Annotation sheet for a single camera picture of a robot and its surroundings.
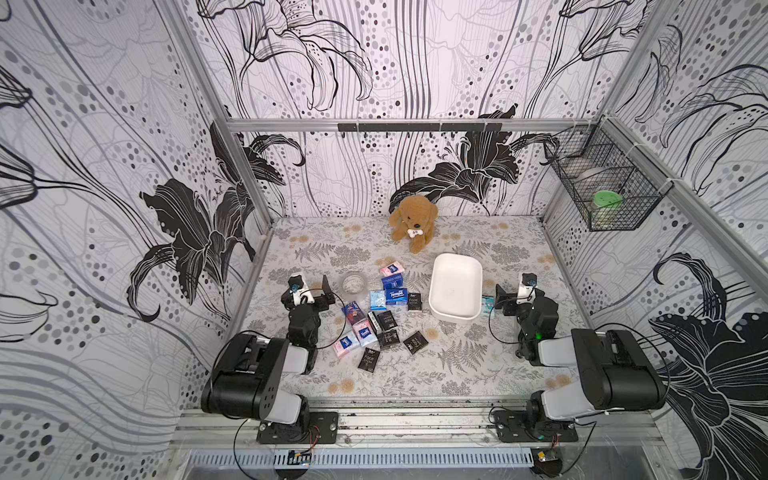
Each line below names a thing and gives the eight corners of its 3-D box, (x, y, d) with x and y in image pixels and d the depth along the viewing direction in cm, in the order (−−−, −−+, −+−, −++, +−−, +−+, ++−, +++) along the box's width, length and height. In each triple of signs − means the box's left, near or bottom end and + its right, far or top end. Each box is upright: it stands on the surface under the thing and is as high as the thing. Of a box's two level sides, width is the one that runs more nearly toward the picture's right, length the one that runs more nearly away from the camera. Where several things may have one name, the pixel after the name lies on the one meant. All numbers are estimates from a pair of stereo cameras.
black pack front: (359, 368, 84) (358, 365, 82) (366, 349, 88) (365, 346, 86) (372, 373, 84) (371, 370, 82) (379, 354, 87) (379, 351, 85)
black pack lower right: (411, 355, 87) (412, 352, 85) (403, 344, 89) (403, 340, 87) (427, 344, 89) (427, 340, 87) (418, 333, 91) (419, 330, 89)
